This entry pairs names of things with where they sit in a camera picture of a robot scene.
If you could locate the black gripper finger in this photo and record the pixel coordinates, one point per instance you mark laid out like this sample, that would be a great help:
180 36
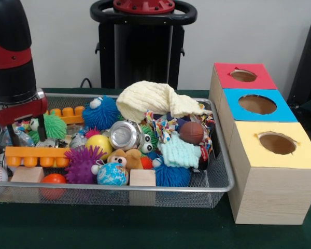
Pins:
13 135
42 128

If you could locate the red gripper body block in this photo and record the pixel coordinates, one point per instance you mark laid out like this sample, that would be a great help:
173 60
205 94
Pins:
20 110

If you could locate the cream knitted cloth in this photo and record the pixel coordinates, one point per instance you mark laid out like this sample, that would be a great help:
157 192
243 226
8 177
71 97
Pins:
150 98

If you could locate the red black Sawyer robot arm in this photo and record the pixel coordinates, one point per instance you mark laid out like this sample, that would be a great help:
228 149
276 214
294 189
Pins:
10 77

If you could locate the shallow silver mesh bin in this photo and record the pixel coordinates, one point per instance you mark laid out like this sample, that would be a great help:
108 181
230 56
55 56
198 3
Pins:
171 199

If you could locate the wooden box with three holes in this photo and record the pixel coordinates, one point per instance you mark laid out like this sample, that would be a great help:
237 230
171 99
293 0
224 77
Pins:
269 194

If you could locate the green spiky ball with eyes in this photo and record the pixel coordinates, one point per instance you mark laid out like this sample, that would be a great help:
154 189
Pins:
55 127

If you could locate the orange toy building brick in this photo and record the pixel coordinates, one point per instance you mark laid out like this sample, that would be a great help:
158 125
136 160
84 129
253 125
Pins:
36 153

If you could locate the red orange ball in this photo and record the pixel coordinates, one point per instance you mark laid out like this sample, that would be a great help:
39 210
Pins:
53 179

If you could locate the purple spiky ball with eyes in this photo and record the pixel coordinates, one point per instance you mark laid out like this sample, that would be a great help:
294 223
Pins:
83 166

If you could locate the smooth yellow ball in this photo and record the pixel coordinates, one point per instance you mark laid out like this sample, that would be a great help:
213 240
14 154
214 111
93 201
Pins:
99 145

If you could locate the blue spiky rubber ball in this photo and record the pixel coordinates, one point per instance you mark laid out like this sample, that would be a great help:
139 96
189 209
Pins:
102 114

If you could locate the blue white patterned ball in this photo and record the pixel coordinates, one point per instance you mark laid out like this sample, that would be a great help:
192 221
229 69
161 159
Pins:
112 174

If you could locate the dark green table cloth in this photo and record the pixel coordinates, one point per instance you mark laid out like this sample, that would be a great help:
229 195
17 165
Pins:
119 228

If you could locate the brown toy football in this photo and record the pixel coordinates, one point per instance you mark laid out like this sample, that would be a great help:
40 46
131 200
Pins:
191 132

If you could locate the black upright panel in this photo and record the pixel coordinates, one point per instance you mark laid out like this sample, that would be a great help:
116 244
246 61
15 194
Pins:
308 64

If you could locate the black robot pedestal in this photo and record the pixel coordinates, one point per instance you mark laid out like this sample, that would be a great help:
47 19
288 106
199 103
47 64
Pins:
142 52

